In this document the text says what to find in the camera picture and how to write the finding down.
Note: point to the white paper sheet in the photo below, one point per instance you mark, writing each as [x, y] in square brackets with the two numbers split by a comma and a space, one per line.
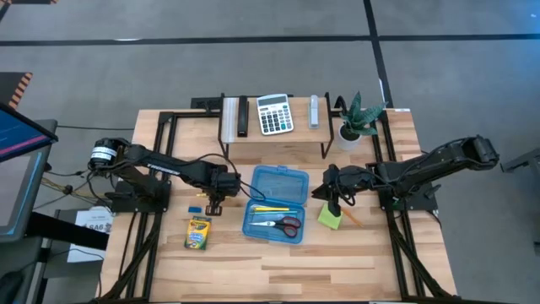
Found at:
[95, 217]

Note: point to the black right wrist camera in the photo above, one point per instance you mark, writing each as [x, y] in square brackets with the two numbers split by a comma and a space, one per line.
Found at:
[333, 171]

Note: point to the grey metal stand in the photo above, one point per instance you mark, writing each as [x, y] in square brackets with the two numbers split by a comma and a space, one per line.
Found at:
[525, 160]

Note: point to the clear plastic ruler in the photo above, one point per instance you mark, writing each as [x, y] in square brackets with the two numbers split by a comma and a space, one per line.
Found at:
[230, 120]

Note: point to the wooden shelf riser black legs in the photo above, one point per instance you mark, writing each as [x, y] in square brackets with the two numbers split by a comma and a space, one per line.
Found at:
[301, 134]

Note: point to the monitor with blue screen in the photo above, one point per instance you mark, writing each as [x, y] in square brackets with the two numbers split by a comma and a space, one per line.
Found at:
[17, 135]

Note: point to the green sticky note pad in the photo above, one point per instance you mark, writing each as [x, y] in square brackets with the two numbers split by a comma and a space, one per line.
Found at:
[329, 221]

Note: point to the yellow crayon box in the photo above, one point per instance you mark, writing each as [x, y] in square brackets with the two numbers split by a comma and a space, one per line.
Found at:
[197, 234]

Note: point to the blue translucent pencil case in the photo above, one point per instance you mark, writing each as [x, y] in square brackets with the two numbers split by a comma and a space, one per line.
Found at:
[278, 186]

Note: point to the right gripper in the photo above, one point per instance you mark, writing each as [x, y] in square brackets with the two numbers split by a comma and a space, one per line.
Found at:
[348, 180]

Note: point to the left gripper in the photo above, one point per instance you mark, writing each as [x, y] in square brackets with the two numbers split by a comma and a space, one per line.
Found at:
[223, 183]

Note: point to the small blue eraser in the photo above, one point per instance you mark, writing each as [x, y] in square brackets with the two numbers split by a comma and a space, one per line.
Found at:
[194, 209]

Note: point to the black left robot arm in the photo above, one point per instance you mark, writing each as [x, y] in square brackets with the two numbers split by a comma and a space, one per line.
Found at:
[160, 166]

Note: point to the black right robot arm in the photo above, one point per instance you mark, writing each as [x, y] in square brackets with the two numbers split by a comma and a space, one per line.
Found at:
[422, 166]

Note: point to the red and black scissors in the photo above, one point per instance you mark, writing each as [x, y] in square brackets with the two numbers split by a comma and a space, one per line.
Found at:
[278, 224]

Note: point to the white desk calculator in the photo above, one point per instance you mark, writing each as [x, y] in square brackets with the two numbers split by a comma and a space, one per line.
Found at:
[275, 117]

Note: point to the black support beam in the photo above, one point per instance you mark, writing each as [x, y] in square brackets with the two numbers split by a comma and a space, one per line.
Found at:
[67, 231]

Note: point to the orange pencil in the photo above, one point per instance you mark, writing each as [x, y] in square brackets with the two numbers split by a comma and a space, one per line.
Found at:
[353, 218]

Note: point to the snake plant in white pot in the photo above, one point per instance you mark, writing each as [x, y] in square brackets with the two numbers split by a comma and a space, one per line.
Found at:
[356, 118]

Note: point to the black power strip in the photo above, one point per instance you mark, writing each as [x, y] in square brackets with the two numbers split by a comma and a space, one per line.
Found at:
[202, 103]

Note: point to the black orange striped mat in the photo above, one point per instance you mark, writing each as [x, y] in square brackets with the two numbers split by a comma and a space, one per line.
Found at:
[10, 86]

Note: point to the grey stapler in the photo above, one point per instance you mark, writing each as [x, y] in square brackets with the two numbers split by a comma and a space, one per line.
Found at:
[313, 113]

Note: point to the black stapler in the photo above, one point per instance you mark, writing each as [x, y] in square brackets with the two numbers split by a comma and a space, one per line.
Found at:
[243, 118]

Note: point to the black aluminium table frame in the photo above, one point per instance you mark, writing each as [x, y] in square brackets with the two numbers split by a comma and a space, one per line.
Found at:
[165, 117]

